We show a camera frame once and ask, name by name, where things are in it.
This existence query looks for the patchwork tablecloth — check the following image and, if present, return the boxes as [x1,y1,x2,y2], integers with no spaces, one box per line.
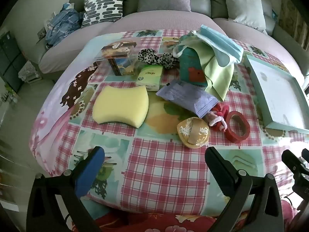
[29,30,308,219]

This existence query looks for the teal white tray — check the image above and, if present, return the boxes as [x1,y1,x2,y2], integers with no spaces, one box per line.
[244,55,308,134]

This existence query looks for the light green cloth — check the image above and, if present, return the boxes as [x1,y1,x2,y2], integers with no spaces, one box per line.
[172,30,234,102]

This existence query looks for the gold round pouch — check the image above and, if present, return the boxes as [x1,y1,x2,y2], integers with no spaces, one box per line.
[177,117,211,149]

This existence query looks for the yellow sponge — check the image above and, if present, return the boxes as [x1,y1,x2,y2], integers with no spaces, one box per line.
[92,86,149,128]

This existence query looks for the light grey cushion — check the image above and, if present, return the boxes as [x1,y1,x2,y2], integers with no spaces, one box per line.
[226,0,266,33]

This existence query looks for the grey sofa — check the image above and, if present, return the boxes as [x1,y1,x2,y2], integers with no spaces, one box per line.
[29,0,308,80]

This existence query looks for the red pink pipe-cleaner toy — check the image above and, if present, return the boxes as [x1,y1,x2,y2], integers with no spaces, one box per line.
[205,103,229,132]

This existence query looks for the red tape roll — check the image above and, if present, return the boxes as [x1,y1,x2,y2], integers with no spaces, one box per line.
[225,111,250,143]

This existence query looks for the green tissue pack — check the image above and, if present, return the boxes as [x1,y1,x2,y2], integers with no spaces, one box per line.
[136,65,163,92]

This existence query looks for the clear gift box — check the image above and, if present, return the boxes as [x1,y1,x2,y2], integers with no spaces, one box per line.
[97,39,139,76]

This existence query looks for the leopard print scrunchie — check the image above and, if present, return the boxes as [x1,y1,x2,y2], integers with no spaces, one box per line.
[138,48,180,70]

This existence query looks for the teal wipes pack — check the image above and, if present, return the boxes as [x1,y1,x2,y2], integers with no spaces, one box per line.
[179,47,207,87]

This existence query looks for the blue clothes pile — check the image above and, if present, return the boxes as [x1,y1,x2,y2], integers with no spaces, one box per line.
[45,3,83,49]

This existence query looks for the blue face mask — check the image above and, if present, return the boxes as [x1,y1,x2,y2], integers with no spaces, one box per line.
[196,25,244,67]

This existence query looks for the purple wipes packet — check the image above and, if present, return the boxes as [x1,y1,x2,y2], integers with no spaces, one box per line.
[156,80,219,118]

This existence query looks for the black white patterned cushion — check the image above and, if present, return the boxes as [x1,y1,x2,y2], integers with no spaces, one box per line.
[81,0,124,28]

